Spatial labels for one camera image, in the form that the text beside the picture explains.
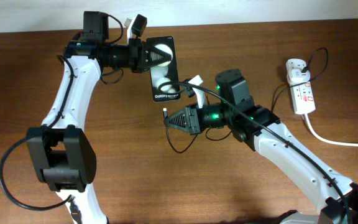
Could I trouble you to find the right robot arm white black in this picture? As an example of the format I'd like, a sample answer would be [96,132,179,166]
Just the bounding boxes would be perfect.
[164,69,358,223]

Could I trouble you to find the black charger cable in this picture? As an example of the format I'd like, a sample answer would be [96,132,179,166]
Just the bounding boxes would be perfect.
[162,47,329,154]

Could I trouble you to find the white power strip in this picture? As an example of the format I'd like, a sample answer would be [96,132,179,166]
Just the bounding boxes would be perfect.
[289,81,316,115]

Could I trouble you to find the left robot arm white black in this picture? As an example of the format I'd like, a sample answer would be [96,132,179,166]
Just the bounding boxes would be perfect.
[27,11,175,223]

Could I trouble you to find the white power strip cord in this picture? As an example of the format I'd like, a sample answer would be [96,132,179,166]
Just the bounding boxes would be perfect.
[303,113,358,149]

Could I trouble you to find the black smartphone white circles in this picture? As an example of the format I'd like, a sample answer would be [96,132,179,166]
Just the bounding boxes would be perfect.
[146,36,180,103]

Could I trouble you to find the white usb charger plug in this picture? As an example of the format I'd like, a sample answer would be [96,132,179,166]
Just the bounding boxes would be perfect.
[286,58,310,85]

